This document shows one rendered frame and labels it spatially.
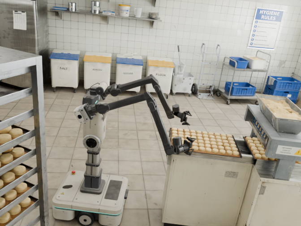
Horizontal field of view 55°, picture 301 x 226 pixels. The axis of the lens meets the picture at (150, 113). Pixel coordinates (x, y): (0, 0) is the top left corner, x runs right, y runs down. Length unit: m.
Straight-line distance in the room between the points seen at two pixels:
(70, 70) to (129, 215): 3.64
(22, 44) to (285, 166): 4.74
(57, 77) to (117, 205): 3.79
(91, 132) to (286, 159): 1.58
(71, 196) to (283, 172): 1.85
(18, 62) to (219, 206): 2.20
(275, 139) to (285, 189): 0.47
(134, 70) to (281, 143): 4.06
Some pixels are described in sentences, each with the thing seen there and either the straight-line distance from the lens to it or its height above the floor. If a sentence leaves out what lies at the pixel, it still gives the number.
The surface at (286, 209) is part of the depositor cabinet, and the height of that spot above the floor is 0.56.
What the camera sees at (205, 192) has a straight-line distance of 2.69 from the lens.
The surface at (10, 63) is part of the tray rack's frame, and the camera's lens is 1.06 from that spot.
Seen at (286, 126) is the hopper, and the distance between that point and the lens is 2.41.
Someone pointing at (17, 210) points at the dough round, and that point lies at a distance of 1.43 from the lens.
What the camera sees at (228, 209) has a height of 0.33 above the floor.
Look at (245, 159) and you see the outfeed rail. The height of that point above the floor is 0.87.
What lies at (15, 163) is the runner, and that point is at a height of 1.41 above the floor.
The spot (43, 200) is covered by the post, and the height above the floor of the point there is 1.17.
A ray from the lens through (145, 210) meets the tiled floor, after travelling 3.12.
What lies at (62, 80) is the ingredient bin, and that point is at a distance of 6.04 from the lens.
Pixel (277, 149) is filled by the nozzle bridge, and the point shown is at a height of 1.10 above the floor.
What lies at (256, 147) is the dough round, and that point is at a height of 0.90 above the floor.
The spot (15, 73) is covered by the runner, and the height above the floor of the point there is 1.77.
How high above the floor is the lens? 2.08
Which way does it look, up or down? 23 degrees down
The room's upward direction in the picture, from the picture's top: 6 degrees clockwise
